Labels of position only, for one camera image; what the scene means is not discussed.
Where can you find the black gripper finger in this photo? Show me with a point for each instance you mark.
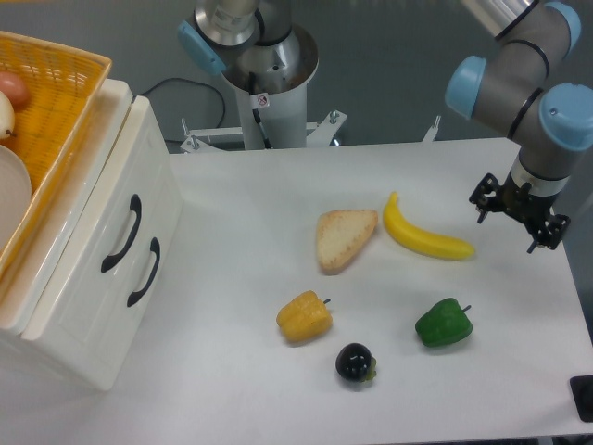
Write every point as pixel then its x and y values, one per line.
pixel 549 232
pixel 485 197

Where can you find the pale yellow pear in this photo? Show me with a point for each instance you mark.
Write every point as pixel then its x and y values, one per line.
pixel 7 117

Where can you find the dark purple eggplant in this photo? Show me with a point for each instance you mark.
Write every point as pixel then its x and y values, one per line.
pixel 355 363

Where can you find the green bell pepper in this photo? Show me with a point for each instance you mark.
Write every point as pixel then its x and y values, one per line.
pixel 444 324

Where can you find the toast bread slice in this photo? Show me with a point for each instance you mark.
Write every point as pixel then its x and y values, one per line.
pixel 341 235

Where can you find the red apple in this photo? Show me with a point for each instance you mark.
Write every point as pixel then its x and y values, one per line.
pixel 15 89

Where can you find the yellow banana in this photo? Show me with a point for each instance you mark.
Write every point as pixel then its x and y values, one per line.
pixel 421 241

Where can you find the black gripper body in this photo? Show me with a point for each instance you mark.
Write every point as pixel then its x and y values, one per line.
pixel 528 200

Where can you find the white plate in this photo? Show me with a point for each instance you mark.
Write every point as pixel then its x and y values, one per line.
pixel 16 193

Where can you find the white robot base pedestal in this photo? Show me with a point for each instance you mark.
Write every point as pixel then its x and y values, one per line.
pixel 265 57

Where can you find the yellow bell pepper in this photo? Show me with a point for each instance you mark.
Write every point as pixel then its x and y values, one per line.
pixel 304 318

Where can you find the white drawer cabinet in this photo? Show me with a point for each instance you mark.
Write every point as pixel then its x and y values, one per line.
pixel 27 277

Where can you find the black device at edge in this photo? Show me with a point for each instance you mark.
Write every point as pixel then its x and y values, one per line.
pixel 582 389

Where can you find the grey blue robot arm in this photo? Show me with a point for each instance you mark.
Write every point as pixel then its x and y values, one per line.
pixel 553 127

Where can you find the yellow woven basket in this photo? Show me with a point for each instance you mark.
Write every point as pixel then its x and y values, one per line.
pixel 64 82

